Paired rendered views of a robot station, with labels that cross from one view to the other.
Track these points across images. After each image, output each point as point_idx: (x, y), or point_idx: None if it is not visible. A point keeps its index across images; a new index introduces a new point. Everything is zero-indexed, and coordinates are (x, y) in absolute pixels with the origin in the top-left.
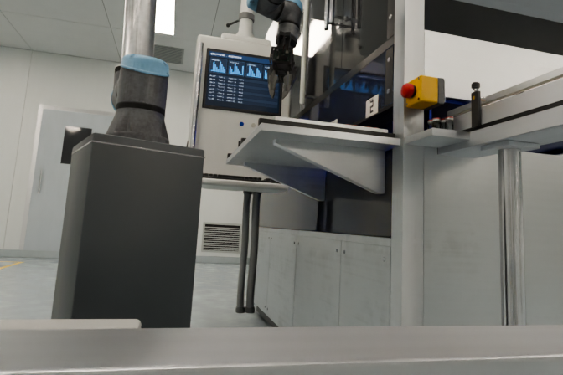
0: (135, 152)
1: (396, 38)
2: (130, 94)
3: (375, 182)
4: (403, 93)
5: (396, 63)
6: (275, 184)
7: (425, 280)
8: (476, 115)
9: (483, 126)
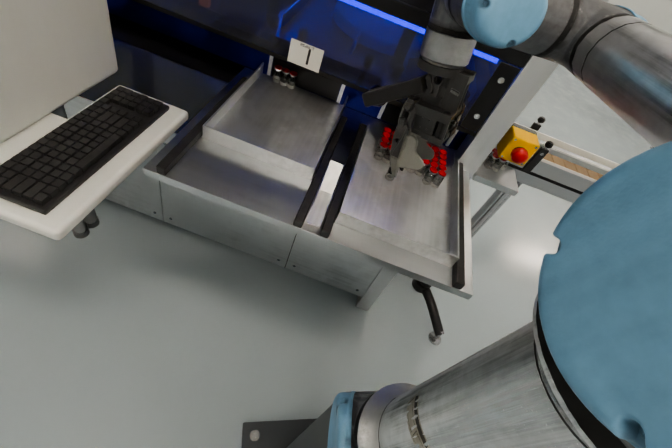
0: None
1: (532, 68)
2: None
3: None
4: (518, 161)
5: (511, 98)
6: (176, 124)
7: None
8: (532, 167)
9: (530, 173)
